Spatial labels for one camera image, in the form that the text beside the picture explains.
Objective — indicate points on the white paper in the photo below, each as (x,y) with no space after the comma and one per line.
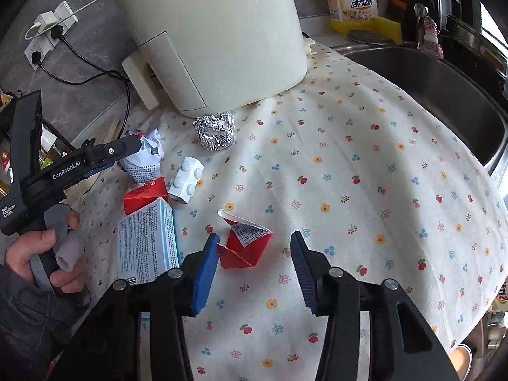
(145,166)

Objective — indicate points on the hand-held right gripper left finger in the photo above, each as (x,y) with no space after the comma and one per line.
(206,274)

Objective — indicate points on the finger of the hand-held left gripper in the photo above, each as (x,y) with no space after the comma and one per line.
(97,168)
(115,150)

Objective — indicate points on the floral tablecloth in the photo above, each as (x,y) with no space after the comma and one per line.
(357,206)

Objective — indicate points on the red box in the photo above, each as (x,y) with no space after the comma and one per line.
(143,198)

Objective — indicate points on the white enamel basin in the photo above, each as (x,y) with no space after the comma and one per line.
(460,361)

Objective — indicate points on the white charger plug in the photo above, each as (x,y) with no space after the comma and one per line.
(41,23)

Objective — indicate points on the stainless steel sink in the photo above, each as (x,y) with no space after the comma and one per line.
(428,83)

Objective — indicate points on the person's left forearm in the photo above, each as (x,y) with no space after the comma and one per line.
(27,325)

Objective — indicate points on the blue and white box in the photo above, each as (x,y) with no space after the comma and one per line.
(147,242)

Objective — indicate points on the cream air fryer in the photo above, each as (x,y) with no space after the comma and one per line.
(206,39)

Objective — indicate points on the white toy brick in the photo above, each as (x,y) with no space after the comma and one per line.
(186,180)

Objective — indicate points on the red carton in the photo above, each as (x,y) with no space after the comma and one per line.
(238,256)

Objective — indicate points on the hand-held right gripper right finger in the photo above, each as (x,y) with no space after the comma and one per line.
(305,274)

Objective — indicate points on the person's left hand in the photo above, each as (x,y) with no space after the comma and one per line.
(20,254)

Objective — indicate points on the small pink bottle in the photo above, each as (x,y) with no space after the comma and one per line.
(428,33)

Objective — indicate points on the foil ball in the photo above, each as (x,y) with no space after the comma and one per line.
(214,133)

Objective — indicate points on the yellow detergent bottle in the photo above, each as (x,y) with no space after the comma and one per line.
(353,4)

